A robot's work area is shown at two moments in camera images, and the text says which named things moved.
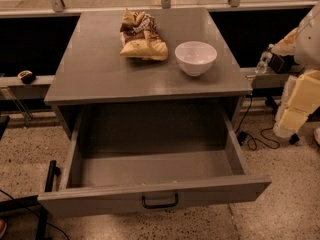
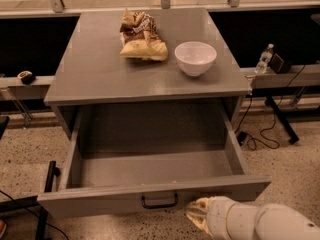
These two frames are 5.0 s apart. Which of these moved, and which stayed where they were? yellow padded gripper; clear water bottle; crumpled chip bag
Moved: yellow padded gripper
Stayed: crumpled chip bag; clear water bottle
